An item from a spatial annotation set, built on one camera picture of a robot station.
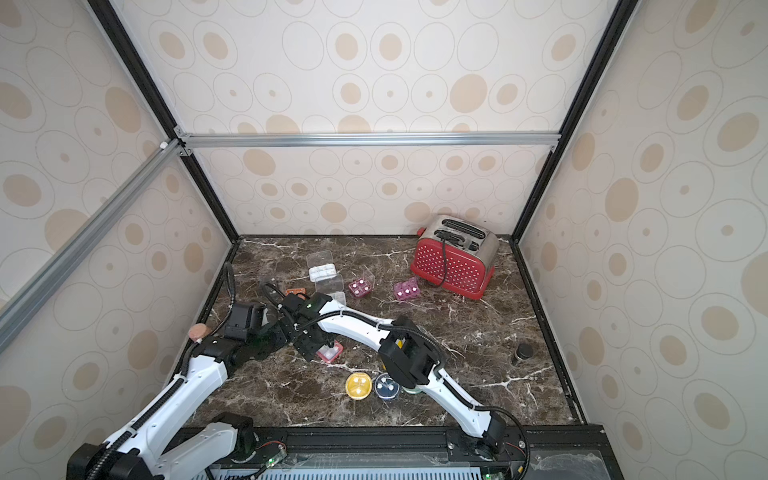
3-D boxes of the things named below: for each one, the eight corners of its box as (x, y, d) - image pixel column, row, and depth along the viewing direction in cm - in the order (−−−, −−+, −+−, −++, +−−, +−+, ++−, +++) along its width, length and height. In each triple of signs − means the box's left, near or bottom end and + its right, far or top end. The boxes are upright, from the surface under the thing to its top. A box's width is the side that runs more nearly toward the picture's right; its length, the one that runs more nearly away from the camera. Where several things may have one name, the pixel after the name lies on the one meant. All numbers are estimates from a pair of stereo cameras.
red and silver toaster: (410, 286, 107) (413, 250, 93) (421, 247, 119) (425, 210, 105) (481, 301, 103) (497, 266, 88) (485, 260, 115) (499, 223, 100)
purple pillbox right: (398, 303, 103) (399, 298, 100) (391, 289, 106) (391, 284, 104) (423, 294, 105) (424, 289, 103) (415, 280, 109) (416, 275, 107)
